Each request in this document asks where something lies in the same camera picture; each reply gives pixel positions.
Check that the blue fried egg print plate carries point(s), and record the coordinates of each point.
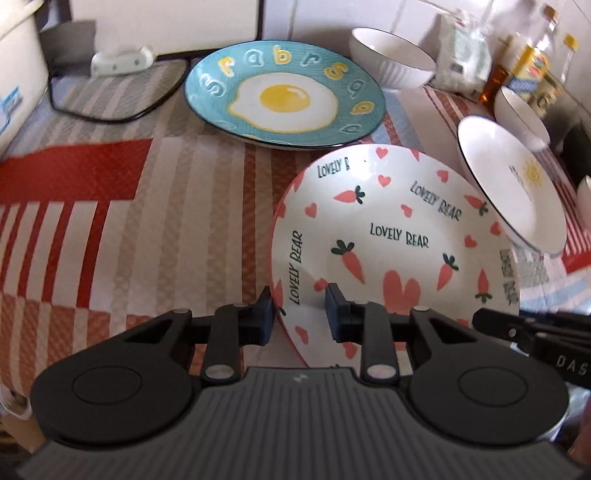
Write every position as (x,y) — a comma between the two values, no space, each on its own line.
(277,97)

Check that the white carrot heart print plate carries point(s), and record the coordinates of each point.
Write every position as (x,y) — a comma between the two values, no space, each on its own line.
(392,230)

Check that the clear bottle with yellow cap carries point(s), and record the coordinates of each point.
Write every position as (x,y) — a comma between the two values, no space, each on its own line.
(569,50)

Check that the white bowl with dark rim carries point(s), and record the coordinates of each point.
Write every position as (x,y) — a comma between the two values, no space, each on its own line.
(521,115)
(585,198)

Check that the white kitchen appliance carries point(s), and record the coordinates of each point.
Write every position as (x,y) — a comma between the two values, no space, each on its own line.
(18,69)

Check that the striped red and beige tablecloth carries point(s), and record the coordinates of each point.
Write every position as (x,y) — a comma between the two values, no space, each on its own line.
(115,207)

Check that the oil bottle with yellow label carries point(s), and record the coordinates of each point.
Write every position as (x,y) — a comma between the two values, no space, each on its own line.
(531,64)

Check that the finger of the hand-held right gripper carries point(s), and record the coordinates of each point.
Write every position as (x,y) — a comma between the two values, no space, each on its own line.
(501,323)

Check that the white ribbed bowl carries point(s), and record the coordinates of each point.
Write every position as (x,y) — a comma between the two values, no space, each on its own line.
(392,64)

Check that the white plate with sun print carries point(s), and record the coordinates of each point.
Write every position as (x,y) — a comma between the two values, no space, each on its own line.
(508,184)

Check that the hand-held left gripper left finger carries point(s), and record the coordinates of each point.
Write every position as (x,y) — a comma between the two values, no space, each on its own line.
(263,321)

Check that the white cutting board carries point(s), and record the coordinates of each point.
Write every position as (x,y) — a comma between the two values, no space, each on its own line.
(184,23)

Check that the black cooking pot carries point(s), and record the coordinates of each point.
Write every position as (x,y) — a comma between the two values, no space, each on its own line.
(579,147)

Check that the striped mat with black edge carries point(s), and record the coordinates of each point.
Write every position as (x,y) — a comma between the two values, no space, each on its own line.
(115,94)

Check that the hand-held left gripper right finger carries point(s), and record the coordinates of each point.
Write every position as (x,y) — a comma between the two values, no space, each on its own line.
(332,316)

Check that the white powder bag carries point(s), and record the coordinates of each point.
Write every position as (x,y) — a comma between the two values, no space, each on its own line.
(461,55)

